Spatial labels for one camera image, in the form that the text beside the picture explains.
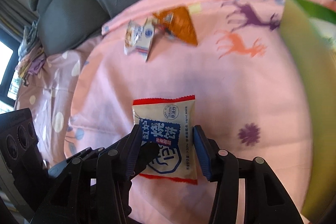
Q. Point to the mauve spotted quilt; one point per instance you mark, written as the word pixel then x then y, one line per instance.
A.
pixel 49 96

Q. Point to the red white biscuit packet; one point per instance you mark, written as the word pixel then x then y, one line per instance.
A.
pixel 169 124

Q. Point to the small white blue packet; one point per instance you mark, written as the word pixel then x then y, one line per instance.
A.
pixel 139 38

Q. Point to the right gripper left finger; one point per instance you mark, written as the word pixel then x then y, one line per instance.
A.
pixel 93 185

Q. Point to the folded floral cloth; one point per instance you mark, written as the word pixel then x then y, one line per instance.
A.
pixel 31 54

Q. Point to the green cardboard box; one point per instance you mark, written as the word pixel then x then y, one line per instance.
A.
pixel 308 30

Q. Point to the orange snack packet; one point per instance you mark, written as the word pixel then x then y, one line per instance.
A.
pixel 177 22

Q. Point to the pink deer print blanket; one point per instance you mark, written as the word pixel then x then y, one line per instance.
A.
pixel 249 95

